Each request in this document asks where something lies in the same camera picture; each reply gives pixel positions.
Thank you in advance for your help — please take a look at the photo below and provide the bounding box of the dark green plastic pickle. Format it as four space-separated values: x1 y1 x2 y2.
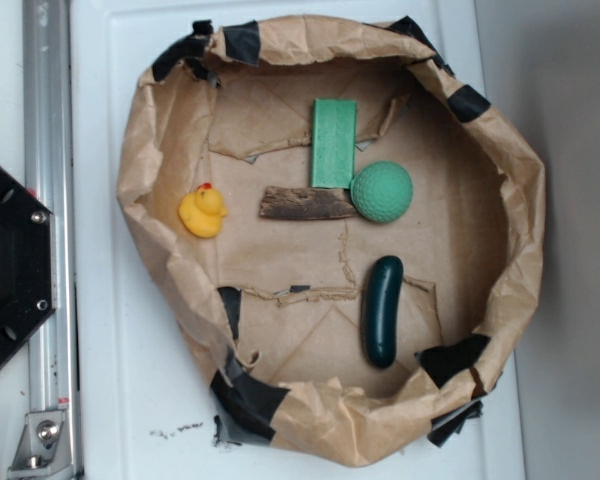
361 255 403 369

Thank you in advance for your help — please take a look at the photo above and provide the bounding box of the brown bark piece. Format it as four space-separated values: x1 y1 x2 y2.
259 186 358 221

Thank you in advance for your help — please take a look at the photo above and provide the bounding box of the brown paper bag tray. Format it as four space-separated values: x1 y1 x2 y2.
117 15 546 467

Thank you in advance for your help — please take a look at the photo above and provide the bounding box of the green dimpled ball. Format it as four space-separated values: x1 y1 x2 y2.
350 161 414 223

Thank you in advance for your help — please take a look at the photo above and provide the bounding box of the yellow rubber duck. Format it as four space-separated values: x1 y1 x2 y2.
178 183 228 239

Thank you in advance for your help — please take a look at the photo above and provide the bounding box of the green foam block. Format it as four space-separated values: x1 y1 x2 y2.
310 98 357 189

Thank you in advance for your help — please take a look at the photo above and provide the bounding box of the aluminium extrusion rail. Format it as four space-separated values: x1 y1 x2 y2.
22 1 84 479

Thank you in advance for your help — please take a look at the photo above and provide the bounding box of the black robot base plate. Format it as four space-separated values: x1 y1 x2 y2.
0 166 55 370

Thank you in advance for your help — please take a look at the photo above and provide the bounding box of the metal corner bracket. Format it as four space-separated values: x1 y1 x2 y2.
7 410 72 479

